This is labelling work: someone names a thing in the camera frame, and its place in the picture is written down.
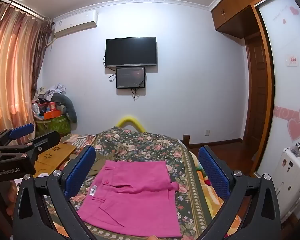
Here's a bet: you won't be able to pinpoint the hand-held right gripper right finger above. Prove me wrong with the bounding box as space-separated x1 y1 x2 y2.
198 145 282 240

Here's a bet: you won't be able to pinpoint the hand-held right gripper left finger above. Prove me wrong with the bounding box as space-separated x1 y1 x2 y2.
12 145 97 240

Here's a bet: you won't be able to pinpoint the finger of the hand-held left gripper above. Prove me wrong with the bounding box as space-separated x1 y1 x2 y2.
0 131 61 167
0 123 35 151

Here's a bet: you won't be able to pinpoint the pink pants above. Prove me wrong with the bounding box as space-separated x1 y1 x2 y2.
76 160 183 238

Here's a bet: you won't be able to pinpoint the green storage box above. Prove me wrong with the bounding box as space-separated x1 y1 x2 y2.
35 116 72 138

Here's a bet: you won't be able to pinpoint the wooden lap desk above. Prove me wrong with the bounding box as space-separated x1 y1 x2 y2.
34 144 77 178

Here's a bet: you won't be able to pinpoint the olive green garment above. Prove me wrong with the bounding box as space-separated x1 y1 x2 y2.
86 152 121 177

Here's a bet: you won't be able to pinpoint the orange box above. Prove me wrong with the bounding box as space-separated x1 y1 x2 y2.
43 110 62 120

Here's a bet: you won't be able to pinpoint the striped cloth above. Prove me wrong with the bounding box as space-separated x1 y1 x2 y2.
64 134 96 148

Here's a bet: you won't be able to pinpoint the orange striped blanket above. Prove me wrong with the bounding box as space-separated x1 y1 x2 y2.
190 152 243 232

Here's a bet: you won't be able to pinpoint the grey plush pillow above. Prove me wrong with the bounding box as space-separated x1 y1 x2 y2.
51 94 78 124

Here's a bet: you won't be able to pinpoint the pile of clutter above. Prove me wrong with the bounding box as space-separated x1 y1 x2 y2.
31 83 67 117

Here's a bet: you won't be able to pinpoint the pink curtain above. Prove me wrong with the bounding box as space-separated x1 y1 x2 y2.
0 0 45 140

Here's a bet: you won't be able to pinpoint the green floral bedspread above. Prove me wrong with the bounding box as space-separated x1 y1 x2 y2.
42 126 227 240

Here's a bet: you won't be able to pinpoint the yellow foam arch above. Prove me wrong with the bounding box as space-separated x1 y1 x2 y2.
117 116 144 132

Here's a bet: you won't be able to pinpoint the brown sheer curtain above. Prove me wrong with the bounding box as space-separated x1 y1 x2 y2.
31 17 53 98

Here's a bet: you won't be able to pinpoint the white suitcase with stickers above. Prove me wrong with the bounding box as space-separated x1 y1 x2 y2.
274 146 300 207

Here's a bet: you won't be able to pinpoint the brown wooden door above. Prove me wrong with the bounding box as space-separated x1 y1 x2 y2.
244 34 276 178

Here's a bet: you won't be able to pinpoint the white wardrobe door with hearts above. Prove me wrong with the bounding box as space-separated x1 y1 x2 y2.
255 0 300 180

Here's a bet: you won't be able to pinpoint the white air conditioner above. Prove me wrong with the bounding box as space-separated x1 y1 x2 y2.
52 9 98 39

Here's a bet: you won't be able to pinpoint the wooden overhead cabinet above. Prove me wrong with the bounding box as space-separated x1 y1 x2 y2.
210 0 292 39

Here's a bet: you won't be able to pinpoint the small black wall monitor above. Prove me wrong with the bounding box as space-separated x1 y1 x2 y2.
116 67 147 89

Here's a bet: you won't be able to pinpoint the black wall television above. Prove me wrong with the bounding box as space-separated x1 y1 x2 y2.
104 37 157 68

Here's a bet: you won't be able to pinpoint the white wall switch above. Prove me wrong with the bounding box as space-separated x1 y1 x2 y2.
286 54 299 67

